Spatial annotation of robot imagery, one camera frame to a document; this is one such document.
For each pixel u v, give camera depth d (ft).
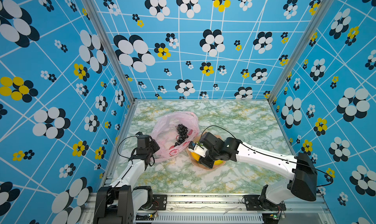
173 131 3.32
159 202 2.41
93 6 2.38
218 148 1.87
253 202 2.38
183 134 3.15
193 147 2.18
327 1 2.29
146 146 2.31
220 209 2.37
